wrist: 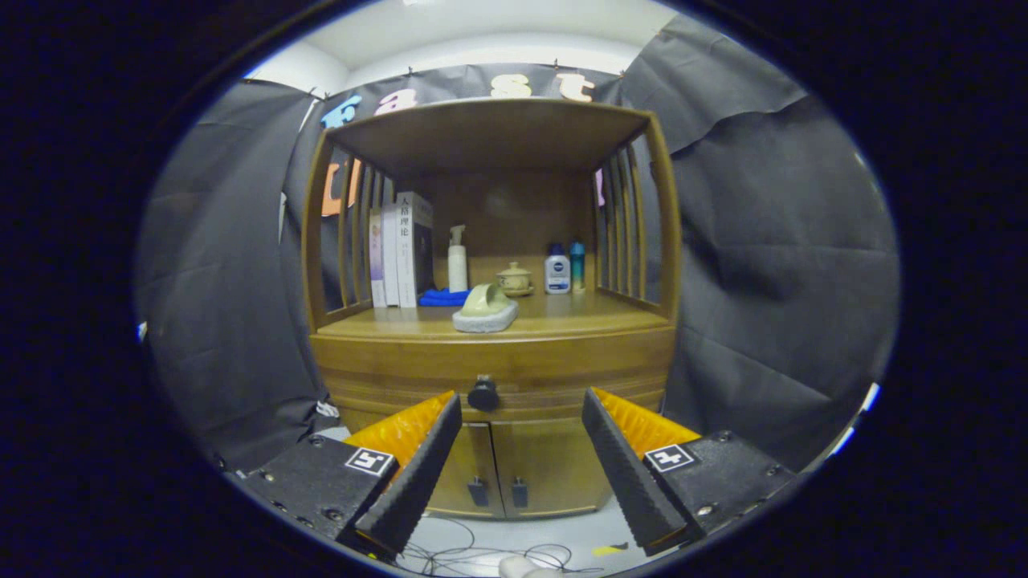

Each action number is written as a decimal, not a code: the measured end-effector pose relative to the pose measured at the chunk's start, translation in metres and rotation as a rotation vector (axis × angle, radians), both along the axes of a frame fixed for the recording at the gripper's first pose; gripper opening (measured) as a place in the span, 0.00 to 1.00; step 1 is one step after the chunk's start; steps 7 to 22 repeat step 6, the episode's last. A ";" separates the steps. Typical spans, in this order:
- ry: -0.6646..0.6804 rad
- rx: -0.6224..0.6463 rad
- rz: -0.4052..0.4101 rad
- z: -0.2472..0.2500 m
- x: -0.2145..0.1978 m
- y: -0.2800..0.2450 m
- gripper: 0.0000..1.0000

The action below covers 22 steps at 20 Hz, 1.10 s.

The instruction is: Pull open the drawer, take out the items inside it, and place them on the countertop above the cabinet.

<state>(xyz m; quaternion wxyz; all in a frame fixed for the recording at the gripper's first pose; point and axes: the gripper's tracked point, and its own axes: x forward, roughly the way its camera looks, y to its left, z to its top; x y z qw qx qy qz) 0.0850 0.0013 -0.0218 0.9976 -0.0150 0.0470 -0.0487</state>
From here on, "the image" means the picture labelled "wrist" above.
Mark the white black striped panel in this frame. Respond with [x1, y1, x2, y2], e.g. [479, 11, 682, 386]
[803, 383, 882, 474]

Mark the pale green lidded tea cup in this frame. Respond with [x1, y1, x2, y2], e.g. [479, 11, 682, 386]
[496, 263, 535, 298]

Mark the wooden cabinet door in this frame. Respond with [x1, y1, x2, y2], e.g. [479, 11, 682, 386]
[426, 421, 507, 519]
[492, 416, 615, 519]

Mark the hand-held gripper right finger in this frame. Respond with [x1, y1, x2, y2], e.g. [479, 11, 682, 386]
[581, 387, 796, 557]

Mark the thick dark cover book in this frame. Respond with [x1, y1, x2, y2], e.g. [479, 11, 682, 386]
[395, 191, 435, 309]

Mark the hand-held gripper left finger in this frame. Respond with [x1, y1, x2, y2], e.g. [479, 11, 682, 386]
[233, 391, 464, 560]

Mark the wooden cabinet countertop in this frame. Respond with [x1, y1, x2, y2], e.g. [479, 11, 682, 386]
[317, 289, 671, 342]

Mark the white rounded object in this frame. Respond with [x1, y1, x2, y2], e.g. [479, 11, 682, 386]
[498, 556, 563, 578]

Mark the white lotion bottle blue cap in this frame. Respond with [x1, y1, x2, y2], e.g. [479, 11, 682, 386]
[544, 243, 572, 295]

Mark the black floor cable tangle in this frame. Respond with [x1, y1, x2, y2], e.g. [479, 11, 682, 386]
[398, 514, 603, 577]

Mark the thin purple white book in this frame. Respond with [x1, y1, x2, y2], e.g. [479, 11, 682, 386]
[369, 209, 386, 308]

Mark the wooden cabinet with slatted sides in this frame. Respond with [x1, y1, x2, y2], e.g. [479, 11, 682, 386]
[301, 96, 683, 521]

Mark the white pump bottle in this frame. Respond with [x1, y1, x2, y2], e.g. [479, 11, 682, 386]
[447, 225, 469, 294]

